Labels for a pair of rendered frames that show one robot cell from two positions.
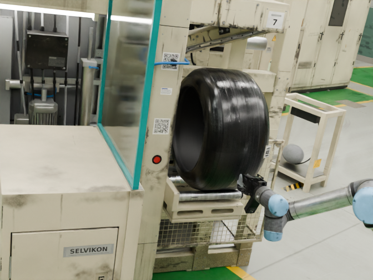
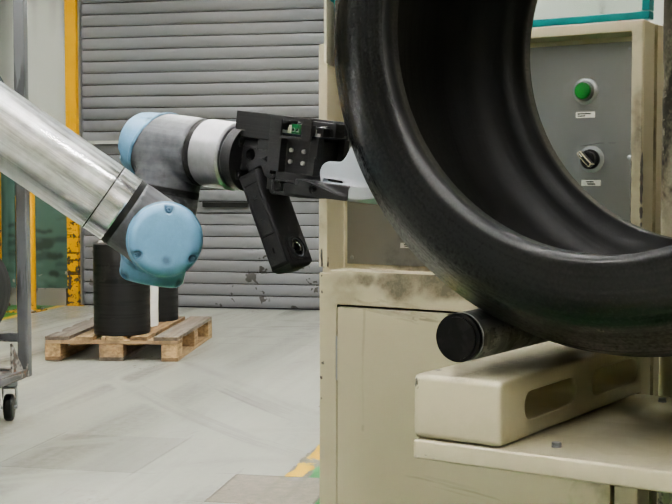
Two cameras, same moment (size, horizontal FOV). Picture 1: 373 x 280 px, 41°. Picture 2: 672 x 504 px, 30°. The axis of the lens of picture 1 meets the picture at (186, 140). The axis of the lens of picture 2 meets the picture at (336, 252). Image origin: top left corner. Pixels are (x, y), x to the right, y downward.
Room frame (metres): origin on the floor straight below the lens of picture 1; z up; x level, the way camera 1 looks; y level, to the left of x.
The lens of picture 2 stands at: (3.08, -1.00, 1.04)
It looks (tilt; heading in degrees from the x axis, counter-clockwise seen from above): 3 degrees down; 147
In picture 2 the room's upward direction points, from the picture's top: straight up
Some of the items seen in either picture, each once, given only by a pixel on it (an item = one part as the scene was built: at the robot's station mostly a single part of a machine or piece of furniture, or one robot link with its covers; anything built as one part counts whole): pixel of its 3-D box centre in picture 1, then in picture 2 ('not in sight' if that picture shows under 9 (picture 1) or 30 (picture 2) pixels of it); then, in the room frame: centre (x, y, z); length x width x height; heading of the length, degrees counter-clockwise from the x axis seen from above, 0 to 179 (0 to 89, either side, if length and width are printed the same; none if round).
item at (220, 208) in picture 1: (205, 207); (539, 384); (2.13, -0.14, 0.83); 0.36 x 0.09 x 0.06; 113
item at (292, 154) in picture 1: (301, 140); not in sight; (4.71, -1.12, 0.40); 0.60 x 0.35 x 0.80; 45
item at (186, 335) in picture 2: not in sight; (133, 288); (-4.32, 2.28, 0.38); 1.20 x 0.80 x 0.76; 143
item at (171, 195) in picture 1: (162, 183); not in sight; (2.19, 0.08, 0.90); 0.40 x 0.03 x 0.10; 23
